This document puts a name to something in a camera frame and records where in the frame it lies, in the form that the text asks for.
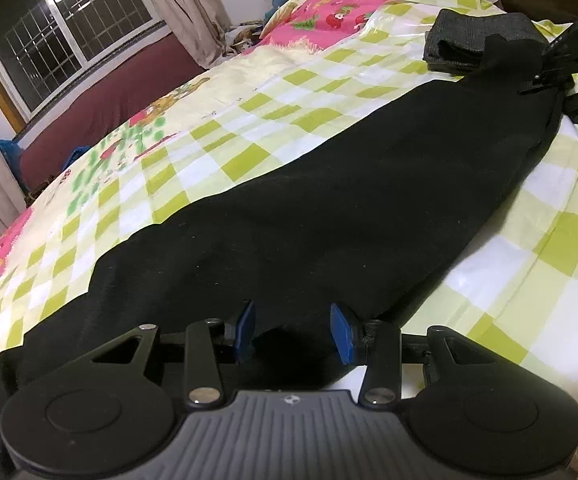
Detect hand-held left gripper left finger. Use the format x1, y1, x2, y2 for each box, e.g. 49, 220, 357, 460
91, 300, 258, 409

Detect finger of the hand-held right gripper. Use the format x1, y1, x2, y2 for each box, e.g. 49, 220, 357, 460
518, 60, 573, 97

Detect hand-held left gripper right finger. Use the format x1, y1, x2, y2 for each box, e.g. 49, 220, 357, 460
329, 302, 476, 409

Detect black pants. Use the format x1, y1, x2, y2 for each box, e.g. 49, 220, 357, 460
0, 34, 566, 480

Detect dark grey folded garment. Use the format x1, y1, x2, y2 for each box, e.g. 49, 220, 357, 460
422, 8, 541, 76

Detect checkered printed quilt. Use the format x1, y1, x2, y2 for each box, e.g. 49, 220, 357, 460
0, 0, 578, 480

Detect maroon window seat cover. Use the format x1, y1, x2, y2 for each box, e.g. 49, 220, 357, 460
18, 34, 206, 189

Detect blue bag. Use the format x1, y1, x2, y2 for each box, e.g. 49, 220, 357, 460
0, 139, 23, 182

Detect barred window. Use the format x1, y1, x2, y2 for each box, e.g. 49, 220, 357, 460
0, 0, 166, 120

